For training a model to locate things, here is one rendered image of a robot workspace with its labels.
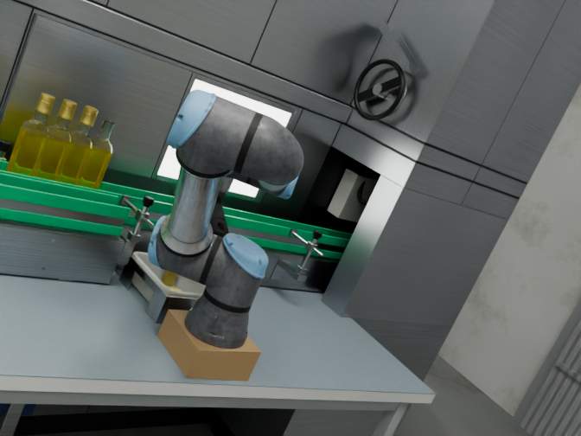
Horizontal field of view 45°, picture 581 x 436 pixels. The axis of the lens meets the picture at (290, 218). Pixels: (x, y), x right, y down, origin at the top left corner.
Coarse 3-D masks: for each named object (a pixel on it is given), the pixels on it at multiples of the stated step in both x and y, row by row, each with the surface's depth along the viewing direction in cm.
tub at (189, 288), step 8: (136, 256) 185; (144, 256) 190; (144, 264) 182; (152, 264) 192; (152, 272) 179; (160, 272) 195; (160, 280) 177; (176, 280) 197; (184, 280) 194; (192, 280) 192; (168, 288) 174; (184, 288) 194; (192, 288) 191; (200, 288) 189; (176, 296) 176; (184, 296) 176; (192, 296) 177; (200, 296) 179
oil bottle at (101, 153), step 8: (96, 136) 181; (96, 144) 178; (104, 144) 179; (96, 152) 178; (104, 152) 180; (88, 160) 179; (96, 160) 179; (104, 160) 181; (88, 168) 179; (96, 168) 180; (104, 168) 182; (88, 176) 180; (96, 176) 182; (80, 184) 180; (88, 184) 181; (96, 184) 183
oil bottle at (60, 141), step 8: (48, 128) 172; (56, 128) 171; (56, 136) 170; (64, 136) 172; (48, 144) 170; (56, 144) 171; (64, 144) 173; (48, 152) 171; (56, 152) 172; (64, 152) 173; (48, 160) 172; (56, 160) 173; (64, 160) 174; (40, 168) 172; (48, 168) 173; (56, 168) 174; (40, 176) 172; (48, 176) 174; (56, 176) 175
